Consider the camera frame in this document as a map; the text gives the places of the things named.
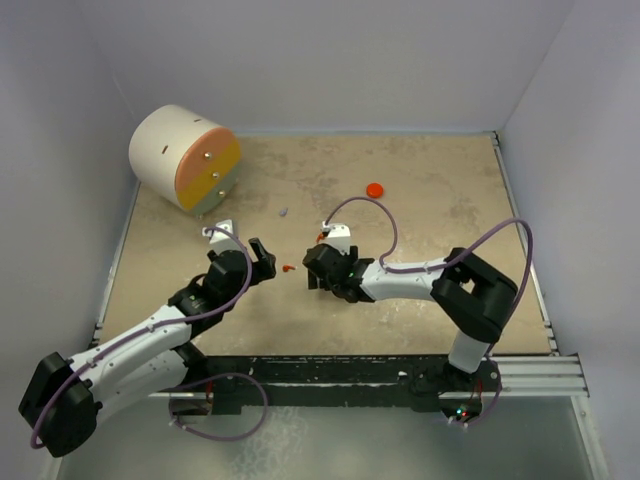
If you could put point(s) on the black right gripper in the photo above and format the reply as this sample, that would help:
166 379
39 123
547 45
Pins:
351 258

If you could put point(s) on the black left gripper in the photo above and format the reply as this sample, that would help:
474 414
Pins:
263 264

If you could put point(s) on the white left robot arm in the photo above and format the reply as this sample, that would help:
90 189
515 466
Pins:
66 398

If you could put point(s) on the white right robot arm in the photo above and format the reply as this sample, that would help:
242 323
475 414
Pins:
478 298

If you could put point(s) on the orange round cap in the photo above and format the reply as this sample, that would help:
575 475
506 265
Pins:
375 190

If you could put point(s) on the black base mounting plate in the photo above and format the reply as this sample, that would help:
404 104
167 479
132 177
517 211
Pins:
421 383

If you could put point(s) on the round white drawer cabinet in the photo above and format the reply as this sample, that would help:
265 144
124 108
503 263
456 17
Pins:
185 158

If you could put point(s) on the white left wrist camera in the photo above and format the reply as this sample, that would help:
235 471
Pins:
221 236

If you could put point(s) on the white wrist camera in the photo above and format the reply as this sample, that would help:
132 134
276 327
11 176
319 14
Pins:
221 236
336 235

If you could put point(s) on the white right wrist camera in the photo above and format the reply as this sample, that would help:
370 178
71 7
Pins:
336 235

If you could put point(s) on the aluminium rail right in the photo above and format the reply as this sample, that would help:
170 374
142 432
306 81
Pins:
541 376

